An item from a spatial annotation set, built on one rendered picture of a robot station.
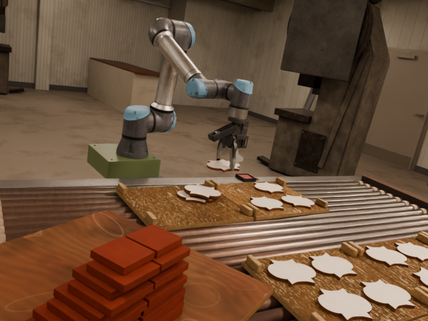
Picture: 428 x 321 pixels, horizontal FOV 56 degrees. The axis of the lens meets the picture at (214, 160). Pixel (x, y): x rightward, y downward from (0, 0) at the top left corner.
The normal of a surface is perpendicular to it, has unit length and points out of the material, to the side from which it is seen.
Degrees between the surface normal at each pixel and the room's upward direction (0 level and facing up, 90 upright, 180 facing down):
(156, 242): 0
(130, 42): 90
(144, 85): 90
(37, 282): 0
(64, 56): 90
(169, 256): 0
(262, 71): 90
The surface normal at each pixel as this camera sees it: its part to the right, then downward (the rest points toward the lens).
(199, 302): 0.17, -0.95
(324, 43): -0.66, 0.09
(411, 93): -0.80, 0.02
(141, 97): 0.58, 0.30
